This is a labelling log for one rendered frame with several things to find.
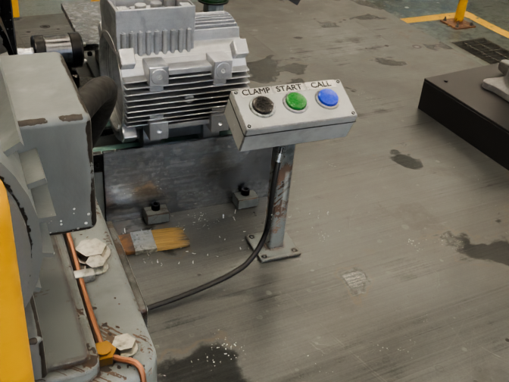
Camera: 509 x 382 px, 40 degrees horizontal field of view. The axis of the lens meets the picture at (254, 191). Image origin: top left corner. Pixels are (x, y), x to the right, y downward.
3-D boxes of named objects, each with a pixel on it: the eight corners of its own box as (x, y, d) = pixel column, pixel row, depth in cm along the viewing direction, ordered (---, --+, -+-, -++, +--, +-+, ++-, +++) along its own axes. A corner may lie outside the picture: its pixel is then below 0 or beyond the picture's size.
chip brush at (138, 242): (57, 266, 104) (57, 261, 104) (54, 245, 108) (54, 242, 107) (191, 247, 110) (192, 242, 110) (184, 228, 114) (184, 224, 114)
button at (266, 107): (254, 121, 94) (257, 113, 92) (247, 104, 95) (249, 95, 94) (273, 119, 95) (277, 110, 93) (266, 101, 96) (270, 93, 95)
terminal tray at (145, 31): (117, 59, 102) (116, 11, 98) (101, 33, 110) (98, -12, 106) (195, 52, 106) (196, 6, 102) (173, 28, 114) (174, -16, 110)
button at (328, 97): (320, 113, 97) (323, 104, 96) (311, 96, 99) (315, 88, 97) (338, 111, 98) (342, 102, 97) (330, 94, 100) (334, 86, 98)
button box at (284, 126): (238, 153, 95) (246, 129, 91) (223, 112, 99) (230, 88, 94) (347, 137, 101) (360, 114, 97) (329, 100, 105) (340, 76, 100)
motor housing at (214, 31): (127, 163, 107) (123, 46, 97) (99, 109, 121) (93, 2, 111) (247, 145, 114) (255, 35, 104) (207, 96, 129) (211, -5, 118)
